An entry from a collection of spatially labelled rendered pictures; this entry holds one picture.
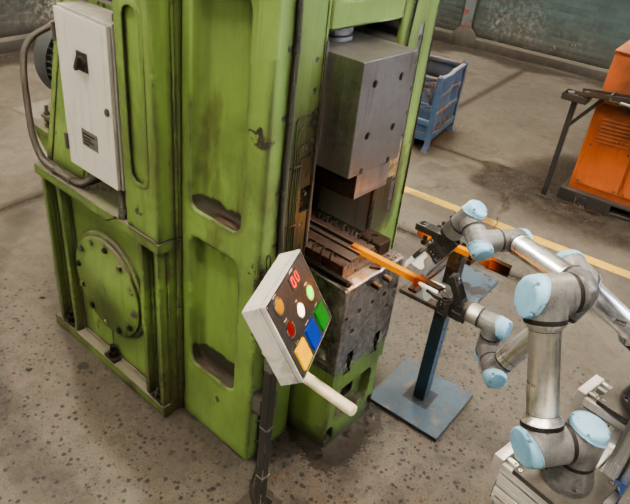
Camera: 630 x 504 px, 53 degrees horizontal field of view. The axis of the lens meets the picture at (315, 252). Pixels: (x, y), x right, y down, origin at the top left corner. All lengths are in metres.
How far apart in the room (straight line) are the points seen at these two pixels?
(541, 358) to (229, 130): 1.24
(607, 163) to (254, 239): 3.94
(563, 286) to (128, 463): 1.99
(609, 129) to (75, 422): 4.37
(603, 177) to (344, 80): 3.87
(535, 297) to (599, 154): 3.99
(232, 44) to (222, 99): 0.20
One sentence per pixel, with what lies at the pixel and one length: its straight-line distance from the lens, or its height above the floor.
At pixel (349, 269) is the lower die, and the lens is 2.44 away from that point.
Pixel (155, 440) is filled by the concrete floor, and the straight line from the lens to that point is 3.04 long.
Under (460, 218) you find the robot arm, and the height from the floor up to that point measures 1.33.
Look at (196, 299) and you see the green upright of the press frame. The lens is 2.69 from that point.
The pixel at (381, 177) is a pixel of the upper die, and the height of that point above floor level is 1.31.
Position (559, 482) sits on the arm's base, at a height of 0.85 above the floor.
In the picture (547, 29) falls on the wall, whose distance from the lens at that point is 9.82.
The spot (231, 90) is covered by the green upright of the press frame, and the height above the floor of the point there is 1.60.
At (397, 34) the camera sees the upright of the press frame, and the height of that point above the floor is 1.77.
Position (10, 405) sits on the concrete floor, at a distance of 3.32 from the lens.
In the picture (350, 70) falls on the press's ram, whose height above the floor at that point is 1.73.
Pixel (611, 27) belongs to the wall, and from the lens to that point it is 9.62.
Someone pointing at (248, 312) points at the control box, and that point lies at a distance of 1.83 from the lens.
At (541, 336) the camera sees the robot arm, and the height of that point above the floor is 1.28.
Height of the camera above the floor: 2.31
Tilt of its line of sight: 33 degrees down
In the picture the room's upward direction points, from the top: 7 degrees clockwise
